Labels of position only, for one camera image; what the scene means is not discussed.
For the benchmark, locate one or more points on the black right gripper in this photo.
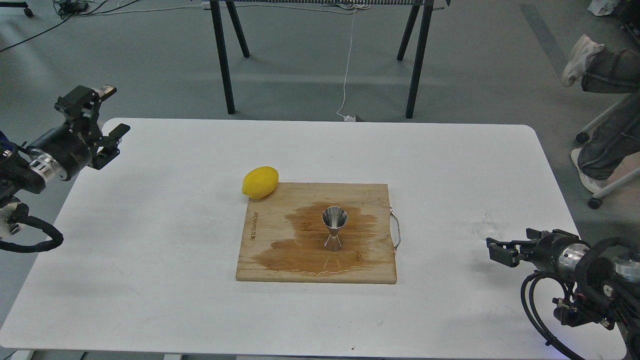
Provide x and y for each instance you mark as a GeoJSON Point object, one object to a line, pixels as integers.
{"type": "Point", "coordinates": [556, 251]}

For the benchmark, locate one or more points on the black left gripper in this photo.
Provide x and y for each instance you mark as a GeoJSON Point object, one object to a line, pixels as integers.
{"type": "Point", "coordinates": [65, 150]}

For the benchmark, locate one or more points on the steel double jigger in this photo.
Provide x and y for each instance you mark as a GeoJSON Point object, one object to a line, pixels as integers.
{"type": "Point", "coordinates": [334, 218]}

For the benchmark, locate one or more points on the clear glass cup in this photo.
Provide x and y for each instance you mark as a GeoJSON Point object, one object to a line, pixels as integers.
{"type": "Point", "coordinates": [492, 225]}

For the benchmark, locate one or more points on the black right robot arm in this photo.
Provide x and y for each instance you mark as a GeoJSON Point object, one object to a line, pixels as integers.
{"type": "Point", "coordinates": [600, 283]}

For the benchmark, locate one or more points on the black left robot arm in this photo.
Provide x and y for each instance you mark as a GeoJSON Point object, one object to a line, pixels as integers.
{"type": "Point", "coordinates": [15, 176]}

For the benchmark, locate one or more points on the yellow lemon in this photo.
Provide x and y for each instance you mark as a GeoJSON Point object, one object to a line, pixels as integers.
{"type": "Point", "coordinates": [260, 182]}

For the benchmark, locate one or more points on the wooden cutting board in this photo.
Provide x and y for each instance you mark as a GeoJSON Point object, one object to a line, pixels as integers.
{"type": "Point", "coordinates": [283, 235]}

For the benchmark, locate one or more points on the black legged background table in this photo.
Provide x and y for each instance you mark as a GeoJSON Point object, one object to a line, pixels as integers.
{"type": "Point", "coordinates": [317, 38]}

